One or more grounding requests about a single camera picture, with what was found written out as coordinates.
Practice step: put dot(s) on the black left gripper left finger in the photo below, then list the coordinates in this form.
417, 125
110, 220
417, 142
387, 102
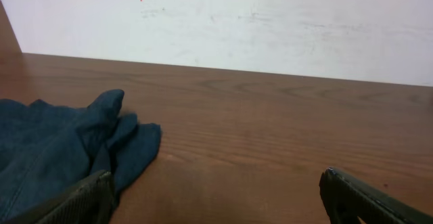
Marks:
89, 201

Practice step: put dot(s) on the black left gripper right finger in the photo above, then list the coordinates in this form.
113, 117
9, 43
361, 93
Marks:
349, 200

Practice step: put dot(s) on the folded dark blue shorts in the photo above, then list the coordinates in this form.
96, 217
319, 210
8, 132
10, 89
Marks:
47, 148

